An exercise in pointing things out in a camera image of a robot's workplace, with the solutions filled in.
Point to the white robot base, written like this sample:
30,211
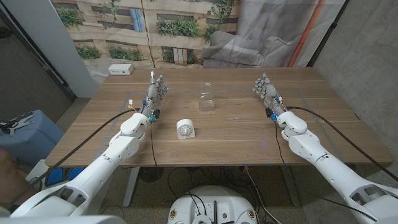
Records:
211,205

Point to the white table leg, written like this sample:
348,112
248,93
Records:
290,186
130,186

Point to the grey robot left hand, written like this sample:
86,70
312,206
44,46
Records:
152,96

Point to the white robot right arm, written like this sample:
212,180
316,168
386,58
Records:
335,174

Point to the grey metal tool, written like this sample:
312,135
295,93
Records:
18,123

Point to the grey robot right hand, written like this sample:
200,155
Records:
271,93

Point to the blurred person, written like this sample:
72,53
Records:
9,174

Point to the black backdrop stand pole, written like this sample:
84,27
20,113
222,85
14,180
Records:
326,34

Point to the white kitchen timer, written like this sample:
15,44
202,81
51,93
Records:
185,129

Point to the clear plastic cup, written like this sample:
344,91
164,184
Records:
206,104

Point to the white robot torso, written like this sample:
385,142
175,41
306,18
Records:
62,220

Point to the white power strip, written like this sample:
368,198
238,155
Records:
120,69

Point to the blue and black floor device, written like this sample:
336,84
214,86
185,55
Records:
57,176

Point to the black round floor object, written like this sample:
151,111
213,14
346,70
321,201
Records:
151,174

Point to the blue storage box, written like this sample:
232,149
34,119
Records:
34,143

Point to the printed fabric backdrop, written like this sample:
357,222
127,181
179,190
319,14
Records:
186,46

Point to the white floor box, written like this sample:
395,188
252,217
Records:
36,171

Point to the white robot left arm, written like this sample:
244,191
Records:
102,168

